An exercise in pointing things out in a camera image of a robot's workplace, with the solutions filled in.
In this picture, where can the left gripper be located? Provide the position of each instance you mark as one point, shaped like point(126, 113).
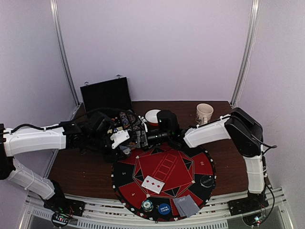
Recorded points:
point(115, 156)

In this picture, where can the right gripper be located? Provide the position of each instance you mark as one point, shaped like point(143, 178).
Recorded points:
point(144, 139)

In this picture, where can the blue backed card deck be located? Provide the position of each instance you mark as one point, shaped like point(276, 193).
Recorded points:
point(125, 149)

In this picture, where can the face-up diamonds card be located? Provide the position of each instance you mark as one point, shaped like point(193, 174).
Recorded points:
point(152, 184)

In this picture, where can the stack of poker chips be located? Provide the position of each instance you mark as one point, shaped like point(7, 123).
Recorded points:
point(147, 205)

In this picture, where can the blue small blind button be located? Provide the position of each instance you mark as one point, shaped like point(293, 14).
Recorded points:
point(164, 209)

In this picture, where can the dealt face-down card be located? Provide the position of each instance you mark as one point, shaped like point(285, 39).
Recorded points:
point(182, 205)
point(193, 208)

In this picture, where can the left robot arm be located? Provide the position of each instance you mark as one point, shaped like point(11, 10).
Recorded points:
point(29, 138)

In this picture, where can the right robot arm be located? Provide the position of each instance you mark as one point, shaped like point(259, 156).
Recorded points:
point(237, 126)

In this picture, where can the white bowl orange outside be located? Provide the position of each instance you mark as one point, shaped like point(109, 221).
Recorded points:
point(151, 117)

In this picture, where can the chip row in case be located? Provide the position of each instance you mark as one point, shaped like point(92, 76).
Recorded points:
point(124, 120)
point(133, 119)

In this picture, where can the cream ceramic mug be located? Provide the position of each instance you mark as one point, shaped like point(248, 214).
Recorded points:
point(203, 113)

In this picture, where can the black poker chip case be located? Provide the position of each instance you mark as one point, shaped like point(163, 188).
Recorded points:
point(109, 97)

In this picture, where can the round red black poker mat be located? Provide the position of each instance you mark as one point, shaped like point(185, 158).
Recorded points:
point(180, 170)

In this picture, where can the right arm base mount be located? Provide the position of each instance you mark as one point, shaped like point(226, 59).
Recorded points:
point(252, 210)

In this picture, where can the left aluminium frame post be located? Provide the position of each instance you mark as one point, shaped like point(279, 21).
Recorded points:
point(64, 59)

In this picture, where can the aluminium frame post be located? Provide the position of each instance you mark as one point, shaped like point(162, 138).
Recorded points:
point(249, 44)
point(64, 59)

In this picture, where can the right aluminium frame post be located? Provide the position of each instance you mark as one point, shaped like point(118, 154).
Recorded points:
point(249, 44)

